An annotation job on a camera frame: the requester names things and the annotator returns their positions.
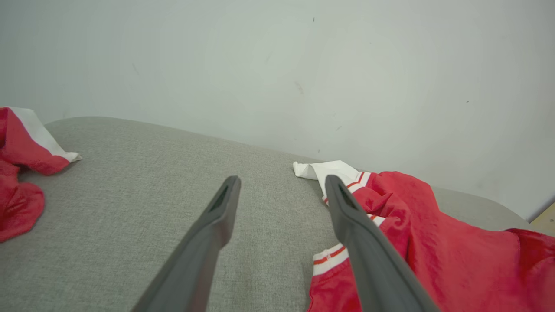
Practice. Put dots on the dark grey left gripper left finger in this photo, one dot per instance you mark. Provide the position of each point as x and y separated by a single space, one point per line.
195 260

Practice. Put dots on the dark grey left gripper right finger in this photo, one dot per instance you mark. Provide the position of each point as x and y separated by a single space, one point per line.
373 264

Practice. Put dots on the red jersey shirt white sleeves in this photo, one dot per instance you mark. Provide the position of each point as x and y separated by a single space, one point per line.
459 260

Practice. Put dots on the red shorts white side stripes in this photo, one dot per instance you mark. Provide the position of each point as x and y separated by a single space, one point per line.
19 151

